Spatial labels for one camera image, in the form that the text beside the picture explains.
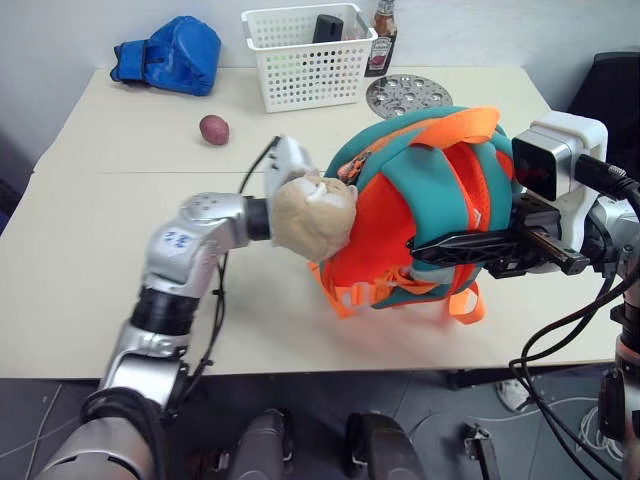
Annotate white floor cables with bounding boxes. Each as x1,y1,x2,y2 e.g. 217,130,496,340
469,397,631,454

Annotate beige plush cat toy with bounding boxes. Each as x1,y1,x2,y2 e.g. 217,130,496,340
268,168,359,262

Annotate dark rounded shape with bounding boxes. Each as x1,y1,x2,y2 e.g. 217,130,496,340
346,411,427,480
233,408,297,480

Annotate blue boxing glove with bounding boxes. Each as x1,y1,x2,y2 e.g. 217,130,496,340
108,14,223,99

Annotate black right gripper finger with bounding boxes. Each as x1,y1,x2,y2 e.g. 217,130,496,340
405,229,527,265

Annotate red potato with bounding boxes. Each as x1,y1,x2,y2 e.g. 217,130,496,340
198,114,232,147

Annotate black chair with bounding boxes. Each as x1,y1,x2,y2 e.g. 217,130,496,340
566,49,640,201

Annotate perforated metal steamer plate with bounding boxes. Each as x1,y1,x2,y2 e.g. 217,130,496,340
365,73,454,119

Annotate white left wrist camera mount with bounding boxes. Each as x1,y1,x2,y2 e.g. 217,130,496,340
263,134,317,202

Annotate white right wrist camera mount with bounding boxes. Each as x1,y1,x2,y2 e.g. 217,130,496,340
511,110,610,251

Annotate white perforated plastic basket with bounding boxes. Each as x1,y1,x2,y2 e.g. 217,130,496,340
240,3,379,114

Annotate white shoe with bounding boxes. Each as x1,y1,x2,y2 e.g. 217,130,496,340
494,378,532,412

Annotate metal floor bracket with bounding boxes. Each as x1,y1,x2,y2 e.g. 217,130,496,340
461,422,495,480

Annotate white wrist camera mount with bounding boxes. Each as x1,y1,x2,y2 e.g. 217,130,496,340
263,134,317,202
511,110,610,251

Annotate orange and teal backpack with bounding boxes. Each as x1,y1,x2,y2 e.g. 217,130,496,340
307,105,517,327

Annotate ketchup bottle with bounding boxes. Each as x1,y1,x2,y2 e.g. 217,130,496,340
364,0,400,79

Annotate black object in basket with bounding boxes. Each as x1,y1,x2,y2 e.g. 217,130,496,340
311,14,345,46

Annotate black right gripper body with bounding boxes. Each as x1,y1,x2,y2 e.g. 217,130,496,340
483,194,592,280

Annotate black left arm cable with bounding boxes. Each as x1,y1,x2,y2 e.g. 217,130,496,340
164,135,281,417

